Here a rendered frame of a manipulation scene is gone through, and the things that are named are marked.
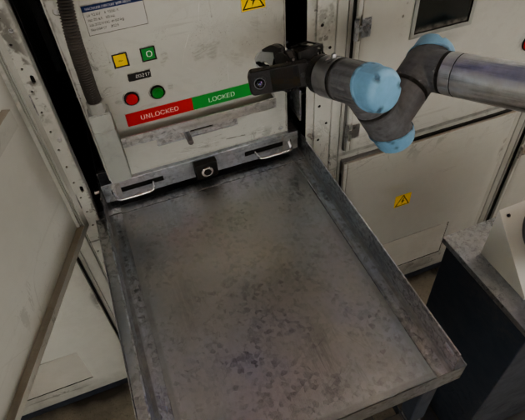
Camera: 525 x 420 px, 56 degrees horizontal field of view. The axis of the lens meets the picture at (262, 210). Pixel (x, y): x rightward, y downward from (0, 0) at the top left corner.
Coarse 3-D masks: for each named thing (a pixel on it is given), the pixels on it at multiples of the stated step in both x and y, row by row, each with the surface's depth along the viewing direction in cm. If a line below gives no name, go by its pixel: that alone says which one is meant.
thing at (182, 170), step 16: (288, 128) 136; (240, 144) 132; (256, 144) 133; (272, 144) 135; (192, 160) 129; (224, 160) 133; (240, 160) 135; (144, 176) 127; (160, 176) 128; (176, 176) 130; (192, 176) 132; (112, 192) 127; (128, 192) 128
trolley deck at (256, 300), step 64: (192, 192) 132; (256, 192) 130; (192, 256) 117; (256, 256) 116; (320, 256) 115; (192, 320) 105; (256, 320) 104; (320, 320) 104; (384, 320) 103; (128, 384) 96; (192, 384) 96; (256, 384) 95; (320, 384) 94; (384, 384) 94
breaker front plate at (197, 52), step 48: (48, 0) 92; (96, 0) 95; (144, 0) 98; (192, 0) 102; (240, 0) 105; (96, 48) 101; (192, 48) 109; (240, 48) 113; (144, 96) 113; (192, 96) 117; (144, 144) 121; (192, 144) 127
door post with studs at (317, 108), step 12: (312, 0) 107; (324, 0) 108; (336, 0) 109; (312, 12) 109; (324, 12) 110; (312, 24) 111; (324, 24) 112; (312, 36) 113; (324, 36) 114; (324, 48) 116; (312, 96) 125; (312, 108) 128; (324, 108) 129; (312, 120) 131; (324, 120) 132; (312, 132) 134; (324, 132) 135; (312, 144) 137; (324, 144) 138; (324, 156) 141
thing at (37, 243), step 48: (0, 48) 89; (0, 96) 93; (0, 144) 90; (48, 144) 106; (0, 192) 93; (48, 192) 111; (0, 240) 92; (48, 240) 111; (0, 288) 92; (48, 288) 111; (0, 336) 92; (48, 336) 105; (0, 384) 92
